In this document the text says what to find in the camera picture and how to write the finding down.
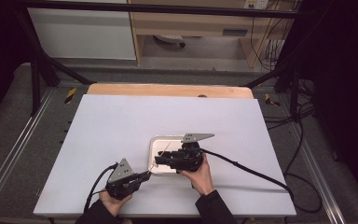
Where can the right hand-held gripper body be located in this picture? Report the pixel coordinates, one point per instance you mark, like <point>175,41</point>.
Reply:
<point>188,157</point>

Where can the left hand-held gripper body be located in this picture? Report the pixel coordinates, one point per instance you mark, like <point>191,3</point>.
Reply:
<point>122,185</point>

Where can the thin wooden stick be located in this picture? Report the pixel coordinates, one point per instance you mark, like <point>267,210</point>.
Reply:
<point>166,148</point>

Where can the white square tray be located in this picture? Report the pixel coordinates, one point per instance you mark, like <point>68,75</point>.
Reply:
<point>158,146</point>

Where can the person's left hand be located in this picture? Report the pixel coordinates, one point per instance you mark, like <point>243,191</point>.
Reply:
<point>113,203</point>

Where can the person's right hand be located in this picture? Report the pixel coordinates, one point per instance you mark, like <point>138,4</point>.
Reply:
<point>200,179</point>

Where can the wooden table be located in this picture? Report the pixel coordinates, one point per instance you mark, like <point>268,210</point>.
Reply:
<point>167,90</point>

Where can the yellow black tape marker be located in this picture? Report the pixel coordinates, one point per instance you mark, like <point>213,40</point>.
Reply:
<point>70,95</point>
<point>271,100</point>

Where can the office chair wheel base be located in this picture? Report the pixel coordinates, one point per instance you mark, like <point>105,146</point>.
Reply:
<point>169,39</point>

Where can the black metal stand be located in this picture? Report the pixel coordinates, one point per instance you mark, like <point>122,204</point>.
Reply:
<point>289,71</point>
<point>40,68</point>

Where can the light wooden desk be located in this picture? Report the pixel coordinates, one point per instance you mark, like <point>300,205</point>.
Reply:
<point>195,21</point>

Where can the black metal crossbar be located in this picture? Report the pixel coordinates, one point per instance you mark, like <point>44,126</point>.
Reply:
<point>167,8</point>

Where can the white cabinet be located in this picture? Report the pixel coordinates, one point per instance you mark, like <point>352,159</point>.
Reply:
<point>80,34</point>

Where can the aluminium rail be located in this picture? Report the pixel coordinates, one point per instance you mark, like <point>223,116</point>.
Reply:
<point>320,174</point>
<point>15,146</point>

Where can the white wall socket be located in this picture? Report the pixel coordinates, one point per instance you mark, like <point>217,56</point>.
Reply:
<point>256,3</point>

